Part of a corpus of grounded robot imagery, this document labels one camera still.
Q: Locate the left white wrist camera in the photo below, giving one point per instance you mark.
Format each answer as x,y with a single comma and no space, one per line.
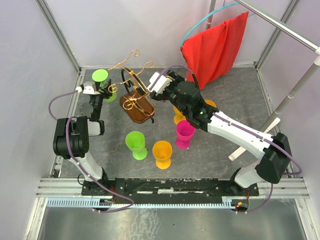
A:
88,88

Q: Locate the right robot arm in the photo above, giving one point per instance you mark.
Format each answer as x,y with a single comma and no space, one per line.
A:
273,152

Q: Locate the red cloth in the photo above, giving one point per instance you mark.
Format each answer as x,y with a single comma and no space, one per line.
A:
211,53

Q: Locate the grey cable duct strip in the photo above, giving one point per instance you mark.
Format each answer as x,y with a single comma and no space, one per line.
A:
99,203

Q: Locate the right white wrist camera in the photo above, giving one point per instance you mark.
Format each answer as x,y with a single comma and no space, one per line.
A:
160,85

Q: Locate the teal hoop tube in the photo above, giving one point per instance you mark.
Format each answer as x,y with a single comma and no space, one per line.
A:
197,22

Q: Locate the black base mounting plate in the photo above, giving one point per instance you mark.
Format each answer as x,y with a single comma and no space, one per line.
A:
179,191

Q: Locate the gold wire wine glass rack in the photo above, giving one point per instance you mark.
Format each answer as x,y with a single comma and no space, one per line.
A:
137,84

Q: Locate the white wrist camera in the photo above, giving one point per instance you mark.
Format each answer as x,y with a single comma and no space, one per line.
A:
88,88
160,85

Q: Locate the orange plastic goblet front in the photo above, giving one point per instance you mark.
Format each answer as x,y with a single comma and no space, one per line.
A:
162,152

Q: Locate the pink plastic goblet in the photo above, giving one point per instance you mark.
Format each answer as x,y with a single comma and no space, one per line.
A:
184,133

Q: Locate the green plastic goblet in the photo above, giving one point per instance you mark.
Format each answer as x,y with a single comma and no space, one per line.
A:
135,141
100,75

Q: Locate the orange plastic goblet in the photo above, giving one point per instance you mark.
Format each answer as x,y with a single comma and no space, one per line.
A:
162,152
178,116
209,104

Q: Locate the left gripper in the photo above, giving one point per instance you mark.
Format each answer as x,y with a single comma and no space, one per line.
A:
105,95

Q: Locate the green plastic goblet back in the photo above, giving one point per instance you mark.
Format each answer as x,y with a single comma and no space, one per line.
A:
100,75

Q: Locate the white metal stand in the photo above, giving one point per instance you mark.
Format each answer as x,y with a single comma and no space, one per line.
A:
277,71

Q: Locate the green plastic goblet front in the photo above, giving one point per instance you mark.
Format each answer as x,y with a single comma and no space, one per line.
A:
135,141

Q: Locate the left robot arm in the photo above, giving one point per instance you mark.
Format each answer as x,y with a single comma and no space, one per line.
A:
72,135

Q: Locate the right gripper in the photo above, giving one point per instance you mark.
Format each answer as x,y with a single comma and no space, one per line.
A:
159,97

